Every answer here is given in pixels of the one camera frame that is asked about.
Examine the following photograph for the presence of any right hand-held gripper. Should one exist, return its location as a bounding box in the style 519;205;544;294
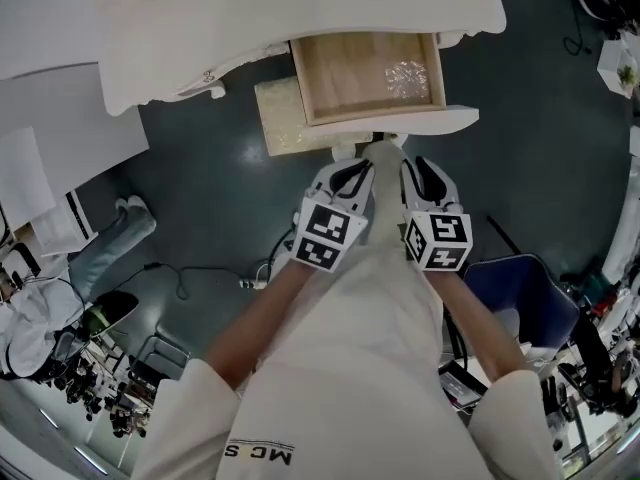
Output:
399;156;474;273

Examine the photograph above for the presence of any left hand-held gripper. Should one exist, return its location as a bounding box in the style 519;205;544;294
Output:
291;159;378;275

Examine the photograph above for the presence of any white wooden drawer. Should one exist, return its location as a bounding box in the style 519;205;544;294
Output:
288;31;481;142

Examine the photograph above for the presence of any person's right forearm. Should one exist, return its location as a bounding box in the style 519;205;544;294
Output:
424;266;532;385

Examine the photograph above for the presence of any person's left forearm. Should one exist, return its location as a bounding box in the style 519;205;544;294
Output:
206;254;351;397

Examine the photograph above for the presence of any white dressing table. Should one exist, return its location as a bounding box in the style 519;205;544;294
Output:
93;0;509;118

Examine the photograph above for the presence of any open laptop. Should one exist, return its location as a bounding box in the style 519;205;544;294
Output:
438;359;490;411

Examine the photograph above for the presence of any blue chair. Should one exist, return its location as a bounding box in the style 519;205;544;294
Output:
461;253;582;365

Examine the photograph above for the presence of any person's white clothing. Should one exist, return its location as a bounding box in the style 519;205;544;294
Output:
132;140;562;480

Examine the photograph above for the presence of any white square box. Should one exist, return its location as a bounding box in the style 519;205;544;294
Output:
596;39;640;100

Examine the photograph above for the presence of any white flat board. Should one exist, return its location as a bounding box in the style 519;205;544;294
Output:
0;59;151;259

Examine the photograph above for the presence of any black floor cable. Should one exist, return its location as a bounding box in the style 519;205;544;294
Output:
143;261;242;300

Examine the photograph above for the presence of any black coiled cable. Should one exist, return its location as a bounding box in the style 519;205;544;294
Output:
563;0;594;57

